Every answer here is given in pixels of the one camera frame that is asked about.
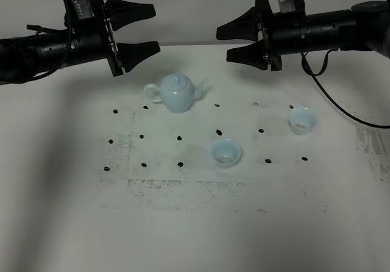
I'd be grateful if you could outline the black right camera cable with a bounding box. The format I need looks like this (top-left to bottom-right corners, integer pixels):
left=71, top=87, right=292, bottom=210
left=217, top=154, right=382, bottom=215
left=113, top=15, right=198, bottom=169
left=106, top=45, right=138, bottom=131
left=300, top=48, right=390, bottom=129

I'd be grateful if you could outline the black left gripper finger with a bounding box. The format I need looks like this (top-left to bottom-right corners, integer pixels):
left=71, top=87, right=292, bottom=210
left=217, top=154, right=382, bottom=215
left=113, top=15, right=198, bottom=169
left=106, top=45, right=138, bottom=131
left=106, top=0, right=156, bottom=31
left=117, top=41, right=160, bottom=73

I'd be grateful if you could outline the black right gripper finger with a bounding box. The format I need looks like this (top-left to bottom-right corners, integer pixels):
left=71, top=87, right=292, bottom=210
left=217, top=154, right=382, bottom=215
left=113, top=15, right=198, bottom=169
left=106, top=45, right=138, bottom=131
left=226, top=40, right=267, bottom=70
left=216, top=7, right=259, bottom=41

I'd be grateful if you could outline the black left camera cable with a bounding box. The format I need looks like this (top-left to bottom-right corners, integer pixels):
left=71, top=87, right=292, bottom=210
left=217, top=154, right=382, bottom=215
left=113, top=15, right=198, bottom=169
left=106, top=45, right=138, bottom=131
left=0, top=0, right=76, bottom=85

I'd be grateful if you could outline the light blue teacup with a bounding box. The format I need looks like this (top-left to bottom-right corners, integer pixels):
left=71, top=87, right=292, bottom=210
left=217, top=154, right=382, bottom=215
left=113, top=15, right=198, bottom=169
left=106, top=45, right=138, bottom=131
left=210, top=139, right=242, bottom=168
left=288, top=107, right=319, bottom=135

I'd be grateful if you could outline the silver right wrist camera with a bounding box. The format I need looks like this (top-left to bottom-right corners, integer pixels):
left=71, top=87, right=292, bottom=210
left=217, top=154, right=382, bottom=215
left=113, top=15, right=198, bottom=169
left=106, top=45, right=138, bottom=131
left=278, top=0, right=296, bottom=13

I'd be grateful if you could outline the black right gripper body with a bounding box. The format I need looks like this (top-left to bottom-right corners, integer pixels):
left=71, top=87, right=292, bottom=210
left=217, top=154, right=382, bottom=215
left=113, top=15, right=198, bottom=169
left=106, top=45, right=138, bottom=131
left=255, top=0, right=306, bottom=71

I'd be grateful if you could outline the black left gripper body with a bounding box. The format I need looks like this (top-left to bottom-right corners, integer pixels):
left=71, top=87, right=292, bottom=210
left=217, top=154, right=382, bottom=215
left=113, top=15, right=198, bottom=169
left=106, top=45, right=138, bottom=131
left=90, top=0, right=124, bottom=76

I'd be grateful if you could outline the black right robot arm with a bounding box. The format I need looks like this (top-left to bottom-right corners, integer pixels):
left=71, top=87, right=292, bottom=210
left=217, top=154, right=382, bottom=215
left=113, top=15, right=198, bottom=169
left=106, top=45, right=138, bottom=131
left=216, top=0, right=389, bottom=71

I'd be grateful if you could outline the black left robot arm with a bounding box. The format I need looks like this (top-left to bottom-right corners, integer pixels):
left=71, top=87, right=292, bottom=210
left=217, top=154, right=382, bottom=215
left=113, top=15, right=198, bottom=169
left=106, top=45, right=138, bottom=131
left=1, top=0, right=160, bottom=84

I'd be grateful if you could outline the black camera cable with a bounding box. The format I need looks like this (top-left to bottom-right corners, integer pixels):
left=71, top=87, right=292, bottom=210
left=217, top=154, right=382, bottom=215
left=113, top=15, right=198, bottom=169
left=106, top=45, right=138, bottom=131
left=300, top=48, right=390, bottom=129
left=0, top=0, right=76, bottom=85

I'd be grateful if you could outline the light blue porcelain teapot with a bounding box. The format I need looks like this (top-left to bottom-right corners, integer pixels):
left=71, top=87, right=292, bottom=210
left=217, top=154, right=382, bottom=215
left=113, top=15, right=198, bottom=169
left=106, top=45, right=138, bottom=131
left=144, top=73, right=209, bottom=113

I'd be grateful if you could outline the near light blue teacup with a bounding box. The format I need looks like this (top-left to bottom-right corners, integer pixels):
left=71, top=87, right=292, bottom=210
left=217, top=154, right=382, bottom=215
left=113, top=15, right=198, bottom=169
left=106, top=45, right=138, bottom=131
left=210, top=139, right=242, bottom=168

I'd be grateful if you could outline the far light blue teacup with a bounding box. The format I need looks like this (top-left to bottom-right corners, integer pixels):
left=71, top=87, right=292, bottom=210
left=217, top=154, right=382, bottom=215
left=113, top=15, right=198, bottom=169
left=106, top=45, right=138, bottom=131
left=288, top=107, right=319, bottom=135

